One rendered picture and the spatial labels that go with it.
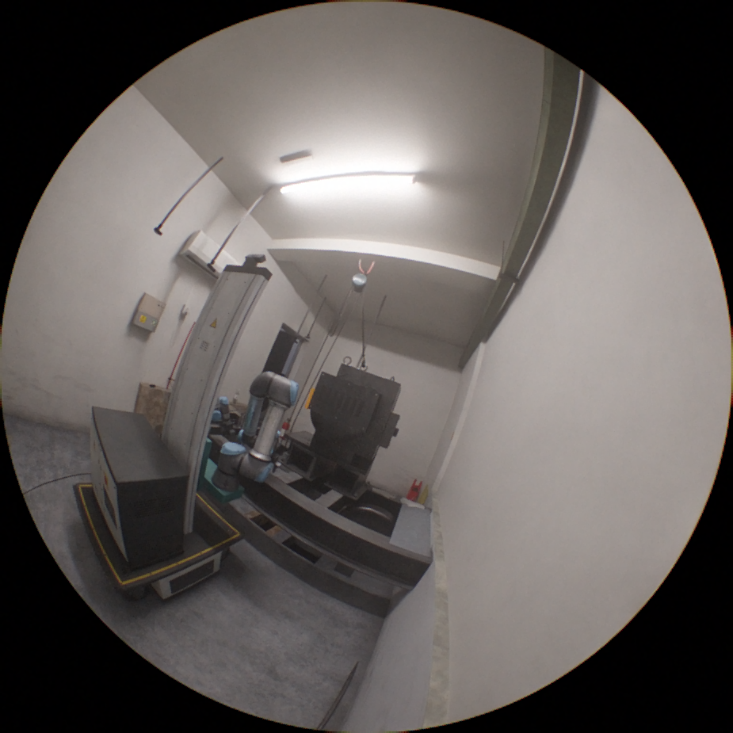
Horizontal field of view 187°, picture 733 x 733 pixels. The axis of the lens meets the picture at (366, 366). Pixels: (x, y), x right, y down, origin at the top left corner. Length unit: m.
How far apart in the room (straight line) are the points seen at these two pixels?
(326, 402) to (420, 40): 2.31
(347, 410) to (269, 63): 2.47
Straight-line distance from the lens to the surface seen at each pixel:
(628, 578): 0.48
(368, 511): 1.84
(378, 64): 1.57
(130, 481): 0.92
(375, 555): 1.49
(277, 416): 1.09
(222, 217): 2.84
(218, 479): 1.21
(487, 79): 1.48
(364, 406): 1.55
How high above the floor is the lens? 1.40
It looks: 8 degrees up
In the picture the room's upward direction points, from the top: 21 degrees clockwise
